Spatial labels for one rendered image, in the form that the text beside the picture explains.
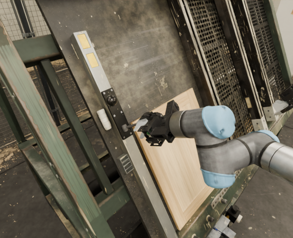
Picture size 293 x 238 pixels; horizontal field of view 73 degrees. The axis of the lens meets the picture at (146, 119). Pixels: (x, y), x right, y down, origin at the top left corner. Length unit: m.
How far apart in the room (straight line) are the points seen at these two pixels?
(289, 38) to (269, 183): 2.85
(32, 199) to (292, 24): 4.68
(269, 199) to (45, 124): 2.27
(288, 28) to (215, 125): 4.24
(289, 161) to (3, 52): 0.76
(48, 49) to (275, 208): 2.33
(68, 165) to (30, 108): 0.21
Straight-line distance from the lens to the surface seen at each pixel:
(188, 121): 0.49
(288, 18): 4.62
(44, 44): 0.83
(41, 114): 0.68
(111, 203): 0.88
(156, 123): 0.60
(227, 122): 0.47
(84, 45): 0.79
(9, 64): 0.70
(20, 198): 2.55
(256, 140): 0.57
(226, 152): 0.50
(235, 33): 1.53
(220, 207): 1.25
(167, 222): 0.98
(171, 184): 0.99
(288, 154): 0.53
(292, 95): 1.07
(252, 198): 2.46
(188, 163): 1.06
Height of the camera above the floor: 1.87
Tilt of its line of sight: 36 degrees down
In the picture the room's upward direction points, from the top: straight up
